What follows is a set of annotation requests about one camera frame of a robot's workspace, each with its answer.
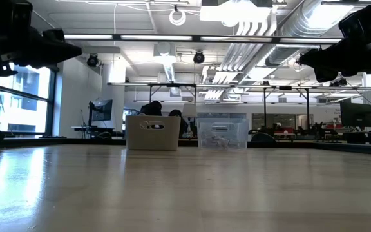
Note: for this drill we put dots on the black overhead light bar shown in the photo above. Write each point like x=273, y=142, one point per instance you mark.
x=116, y=37

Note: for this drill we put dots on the silver ribbed ceiling duct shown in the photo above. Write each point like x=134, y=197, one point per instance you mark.
x=301, y=25

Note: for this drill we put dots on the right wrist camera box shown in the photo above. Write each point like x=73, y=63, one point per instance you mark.
x=357, y=21

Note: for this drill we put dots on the person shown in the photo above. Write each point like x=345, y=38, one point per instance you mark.
x=176, y=114
x=151, y=109

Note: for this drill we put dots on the white ceiling duct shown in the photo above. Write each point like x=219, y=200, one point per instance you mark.
x=169, y=64

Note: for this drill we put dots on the black ceiling spotlight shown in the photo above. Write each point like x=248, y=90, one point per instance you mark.
x=199, y=57
x=92, y=60

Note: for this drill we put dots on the black metal gantry frame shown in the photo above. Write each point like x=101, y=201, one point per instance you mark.
x=172, y=84

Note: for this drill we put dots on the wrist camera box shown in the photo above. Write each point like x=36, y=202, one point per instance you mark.
x=21, y=14
x=357, y=21

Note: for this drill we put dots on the white rectangular panel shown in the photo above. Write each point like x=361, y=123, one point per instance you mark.
x=189, y=110

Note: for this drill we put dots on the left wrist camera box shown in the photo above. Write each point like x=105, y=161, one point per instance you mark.
x=21, y=14

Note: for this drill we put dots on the large window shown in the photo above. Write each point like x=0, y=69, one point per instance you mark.
x=21, y=106

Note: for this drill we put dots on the black wide monitor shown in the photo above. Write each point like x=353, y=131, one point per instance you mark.
x=356, y=114

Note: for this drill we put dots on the black desk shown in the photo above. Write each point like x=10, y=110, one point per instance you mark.
x=359, y=137

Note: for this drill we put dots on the black monitor on arm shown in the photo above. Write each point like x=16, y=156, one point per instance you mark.
x=101, y=110

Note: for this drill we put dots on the white opaque plastic bin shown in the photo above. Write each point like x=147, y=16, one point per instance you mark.
x=153, y=140

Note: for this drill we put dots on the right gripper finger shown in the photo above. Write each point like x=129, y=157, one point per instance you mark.
x=325, y=74
x=324, y=58

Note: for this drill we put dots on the desk under monitor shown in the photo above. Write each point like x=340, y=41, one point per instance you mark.
x=82, y=128

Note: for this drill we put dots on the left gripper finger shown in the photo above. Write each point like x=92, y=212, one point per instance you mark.
x=60, y=57
x=56, y=43

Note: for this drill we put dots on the clear plastic bin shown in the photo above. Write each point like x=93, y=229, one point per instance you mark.
x=224, y=127

